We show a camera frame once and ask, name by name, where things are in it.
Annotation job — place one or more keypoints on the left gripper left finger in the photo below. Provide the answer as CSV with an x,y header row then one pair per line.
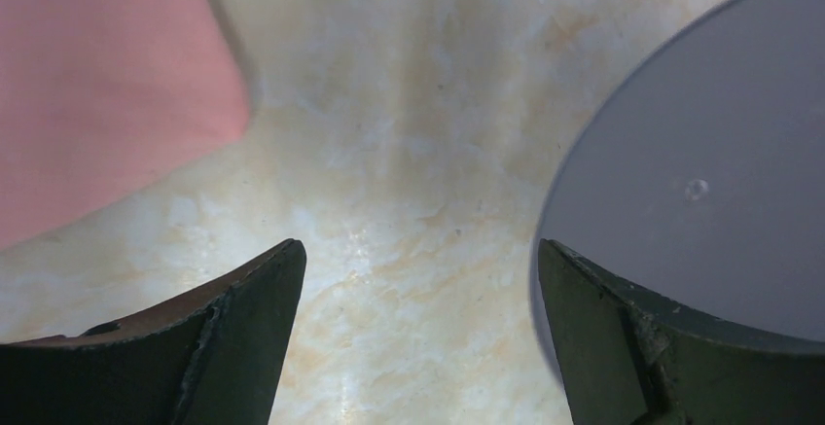
x,y
212,355

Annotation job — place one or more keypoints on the grey plastic trash bin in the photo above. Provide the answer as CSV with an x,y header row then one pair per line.
x,y
701,177

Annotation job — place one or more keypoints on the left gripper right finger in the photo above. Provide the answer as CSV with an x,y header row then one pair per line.
x,y
628,355

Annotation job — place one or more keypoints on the pink folded cloth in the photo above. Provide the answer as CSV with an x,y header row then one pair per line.
x,y
100,98

